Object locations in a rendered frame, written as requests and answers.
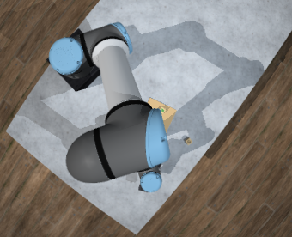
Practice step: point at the tan flat mat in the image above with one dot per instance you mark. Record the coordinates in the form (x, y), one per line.
(167, 115)

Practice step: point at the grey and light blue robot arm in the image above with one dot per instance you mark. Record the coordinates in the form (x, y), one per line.
(134, 137)

